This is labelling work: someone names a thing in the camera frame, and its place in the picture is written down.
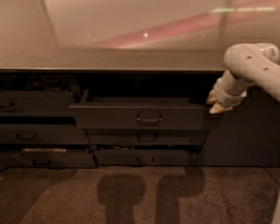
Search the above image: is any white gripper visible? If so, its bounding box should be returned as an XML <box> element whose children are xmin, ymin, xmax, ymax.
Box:
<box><xmin>206</xmin><ymin>77</ymin><xmax>247</xmax><ymax>114</ymax></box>

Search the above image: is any grey drawer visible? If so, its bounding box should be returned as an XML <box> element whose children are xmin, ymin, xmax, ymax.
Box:
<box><xmin>0</xmin><ymin>124</ymin><xmax>89</xmax><ymax>145</ymax></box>
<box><xmin>0</xmin><ymin>91</ymin><xmax>74</xmax><ymax>112</ymax></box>
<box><xmin>70</xmin><ymin>90</ymin><xmax>206</xmax><ymax>130</ymax></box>
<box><xmin>0</xmin><ymin>149</ymin><xmax>96</xmax><ymax>168</ymax></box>
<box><xmin>94</xmin><ymin>149</ymin><xmax>198</xmax><ymax>166</ymax></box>
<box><xmin>87</xmin><ymin>129</ymin><xmax>208</xmax><ymax>146</ymax></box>

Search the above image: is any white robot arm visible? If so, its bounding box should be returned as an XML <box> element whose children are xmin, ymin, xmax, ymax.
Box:
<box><xmin>206</xmin><ymin>43</ymin><xmax>280</xmax><ymax>114</ymax></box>

